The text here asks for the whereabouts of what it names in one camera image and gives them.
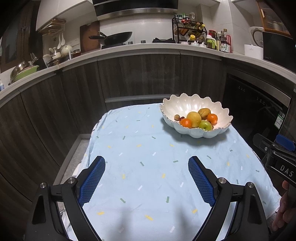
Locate black microwave oven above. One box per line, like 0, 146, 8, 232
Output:
262, 32, 296, 73

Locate light blue patterned tablecloth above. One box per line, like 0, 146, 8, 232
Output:
74, 104, 280, 240

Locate yellow cap jar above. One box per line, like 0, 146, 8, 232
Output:
189, 35, 196, 41

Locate white teapot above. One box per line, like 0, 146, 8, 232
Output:
61, 45, 73, 56

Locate white electric kettle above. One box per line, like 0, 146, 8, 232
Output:
249, 26, 264, 48

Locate built-in black dishwasher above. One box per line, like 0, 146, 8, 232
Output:
222, 73, 288, 151

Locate large yellow citrus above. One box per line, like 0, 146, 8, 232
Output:
187, 111, 202, 128

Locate white scalloped ceramic bowl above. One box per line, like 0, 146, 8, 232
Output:
160, 93, 233, 138

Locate green oil jug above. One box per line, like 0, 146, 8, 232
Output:
206, 35, 216, 50

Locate green apple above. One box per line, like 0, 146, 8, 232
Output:
198, 120, 213, 131

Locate brown longan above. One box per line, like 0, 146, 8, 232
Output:
174, 114, 180, 121

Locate person right hand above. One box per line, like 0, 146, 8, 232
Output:
272, 181, 295, 232

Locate black spice rack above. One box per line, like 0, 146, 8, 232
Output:
171, 15, 208, 44

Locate wooden cutting board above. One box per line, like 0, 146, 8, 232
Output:
79, 20, 101, 53

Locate black wok pan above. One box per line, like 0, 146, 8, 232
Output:
88, 31, 132, 46

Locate orange mandarin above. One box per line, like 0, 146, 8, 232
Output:
180, 118, 193, 128
207, 113, 218, 126

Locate green bowl with dishes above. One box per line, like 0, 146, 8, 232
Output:
9, 61, 39, 85

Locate steel range hood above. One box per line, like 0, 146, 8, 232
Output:
92, 0, 179, 20

